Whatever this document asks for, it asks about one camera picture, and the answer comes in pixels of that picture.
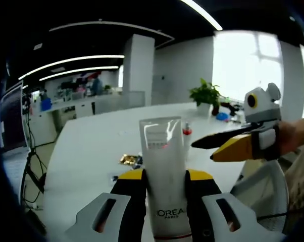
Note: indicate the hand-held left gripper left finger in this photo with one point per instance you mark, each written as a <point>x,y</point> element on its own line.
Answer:
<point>131,201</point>

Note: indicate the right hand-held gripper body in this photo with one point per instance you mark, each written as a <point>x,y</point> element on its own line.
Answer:
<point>261,111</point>

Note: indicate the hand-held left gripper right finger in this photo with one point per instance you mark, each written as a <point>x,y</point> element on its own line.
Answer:
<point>205,201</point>

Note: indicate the red collar skincare pump bottle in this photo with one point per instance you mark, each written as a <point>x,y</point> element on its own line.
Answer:
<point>187,141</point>

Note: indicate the black green skincare sachet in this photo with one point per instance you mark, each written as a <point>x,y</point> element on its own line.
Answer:
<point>139,161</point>

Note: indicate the large white skincare tube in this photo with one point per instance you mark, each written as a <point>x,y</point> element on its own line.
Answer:
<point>164,176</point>

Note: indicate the gold skincare sachet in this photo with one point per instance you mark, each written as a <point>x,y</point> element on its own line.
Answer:
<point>128,159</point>

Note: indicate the blue storage bin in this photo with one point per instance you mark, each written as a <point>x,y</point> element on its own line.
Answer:
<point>46,104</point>

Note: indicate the person's right hand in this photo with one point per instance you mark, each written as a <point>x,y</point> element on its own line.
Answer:
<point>291,137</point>

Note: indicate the small blue object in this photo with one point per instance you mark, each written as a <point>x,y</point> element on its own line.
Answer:
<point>222,116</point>

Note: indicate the dark red pot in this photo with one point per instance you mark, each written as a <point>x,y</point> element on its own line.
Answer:
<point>215,110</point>

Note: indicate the green potted plant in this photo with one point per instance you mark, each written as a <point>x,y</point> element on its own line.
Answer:
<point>205,94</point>

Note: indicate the person's beige printed shirt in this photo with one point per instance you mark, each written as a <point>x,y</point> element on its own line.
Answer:
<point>303,176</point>

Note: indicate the white background counter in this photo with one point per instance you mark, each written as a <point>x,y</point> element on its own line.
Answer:
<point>116,100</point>

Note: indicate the black laptop stand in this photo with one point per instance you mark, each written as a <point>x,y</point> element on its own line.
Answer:
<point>28,161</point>

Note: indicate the long ceiling light strip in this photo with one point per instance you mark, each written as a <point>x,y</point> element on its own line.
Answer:
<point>86,70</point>
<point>205,15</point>
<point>78,59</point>

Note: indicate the small background plant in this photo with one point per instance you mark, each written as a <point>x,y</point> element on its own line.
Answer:
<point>107,88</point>

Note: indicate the white laptop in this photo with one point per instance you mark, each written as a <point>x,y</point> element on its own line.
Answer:
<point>13,118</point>

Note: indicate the curved ceiling rail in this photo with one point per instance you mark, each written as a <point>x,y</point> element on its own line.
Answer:
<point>111,23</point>

